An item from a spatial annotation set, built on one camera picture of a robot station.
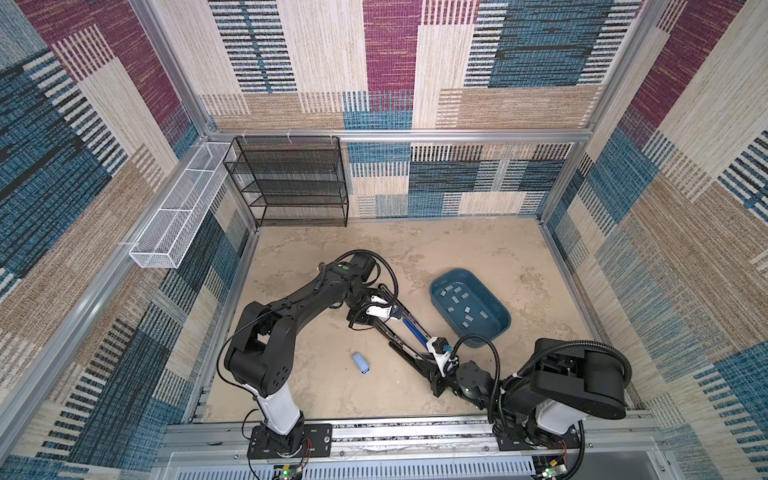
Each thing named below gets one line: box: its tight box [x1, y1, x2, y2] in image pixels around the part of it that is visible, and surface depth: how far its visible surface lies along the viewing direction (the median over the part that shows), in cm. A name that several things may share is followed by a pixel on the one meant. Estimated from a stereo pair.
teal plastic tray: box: [429, 268, 512, 348], surface depth 98 cm
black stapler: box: [374, 318, 435, 378], surface depth 87 cm
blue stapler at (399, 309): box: [379, 284, 432, 348], surface depth 93 cm
